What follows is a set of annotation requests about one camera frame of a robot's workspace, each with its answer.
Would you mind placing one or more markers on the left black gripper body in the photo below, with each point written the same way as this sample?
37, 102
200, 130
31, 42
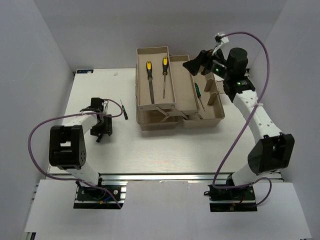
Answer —
104, 127

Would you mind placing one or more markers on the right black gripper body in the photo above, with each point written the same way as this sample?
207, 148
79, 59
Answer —
215, 65

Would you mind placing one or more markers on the small green precision screwdriver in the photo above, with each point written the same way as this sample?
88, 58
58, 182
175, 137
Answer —
99, 138

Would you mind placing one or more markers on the black handled awl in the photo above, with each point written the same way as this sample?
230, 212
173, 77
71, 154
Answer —
164, 73

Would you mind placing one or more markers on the green screwdriver long shaft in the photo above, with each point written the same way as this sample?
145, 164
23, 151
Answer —
199, 96

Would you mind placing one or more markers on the beige plastic toolbox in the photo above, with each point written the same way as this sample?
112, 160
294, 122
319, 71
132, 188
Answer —
180, 104

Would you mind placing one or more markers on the yellow black handled file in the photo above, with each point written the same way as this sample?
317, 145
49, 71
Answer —
150, 80

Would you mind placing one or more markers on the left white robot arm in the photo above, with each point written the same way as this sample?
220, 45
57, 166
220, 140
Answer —
67, 148

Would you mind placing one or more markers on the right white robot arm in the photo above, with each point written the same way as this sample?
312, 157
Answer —
273, 148

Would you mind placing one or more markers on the small precision screwdriver upper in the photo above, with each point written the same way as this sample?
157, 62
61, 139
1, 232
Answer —
124, 111

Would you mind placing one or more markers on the blue label left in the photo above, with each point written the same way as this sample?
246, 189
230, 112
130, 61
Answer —
84, 71

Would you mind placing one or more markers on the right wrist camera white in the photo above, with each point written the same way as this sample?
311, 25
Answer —
221, 39

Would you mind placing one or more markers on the aluminium table edge rail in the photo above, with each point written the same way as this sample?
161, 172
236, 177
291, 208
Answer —
168, 177

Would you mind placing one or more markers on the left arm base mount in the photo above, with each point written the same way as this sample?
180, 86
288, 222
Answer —
89, 198

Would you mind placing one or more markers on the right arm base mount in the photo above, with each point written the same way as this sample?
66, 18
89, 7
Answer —
231, 200

